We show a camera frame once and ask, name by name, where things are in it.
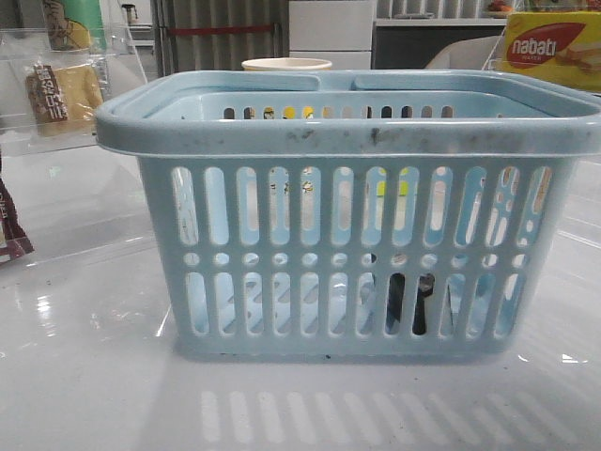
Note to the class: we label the dark tissue pack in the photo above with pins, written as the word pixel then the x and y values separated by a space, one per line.
pixel 396 290

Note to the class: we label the packaged bread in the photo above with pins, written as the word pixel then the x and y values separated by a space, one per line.
pixel 63 100

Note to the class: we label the light blue plastic basket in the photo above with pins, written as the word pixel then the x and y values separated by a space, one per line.
pixel 272 193

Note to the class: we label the yellow popcorn paper cup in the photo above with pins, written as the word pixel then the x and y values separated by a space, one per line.
pixel 286 64

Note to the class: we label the white refrigerator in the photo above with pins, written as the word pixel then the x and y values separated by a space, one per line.
pixel 338 31

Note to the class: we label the dark kitchen counter cabinet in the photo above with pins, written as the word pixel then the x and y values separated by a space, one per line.
pixel 412 44

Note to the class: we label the clear acrylic display shelf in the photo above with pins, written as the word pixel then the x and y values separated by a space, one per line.
pixel 60 193

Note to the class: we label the grey armchair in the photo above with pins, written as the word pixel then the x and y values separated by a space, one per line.
pixel 470 54

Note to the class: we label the red snack packet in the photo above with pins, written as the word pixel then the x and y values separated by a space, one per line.
pixel 14 240

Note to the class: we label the green cartoon drink bottle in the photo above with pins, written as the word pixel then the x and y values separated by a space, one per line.
pixel 74 25

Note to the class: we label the yellow nabati wafer box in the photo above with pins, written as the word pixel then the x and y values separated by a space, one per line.
pixel 558 47

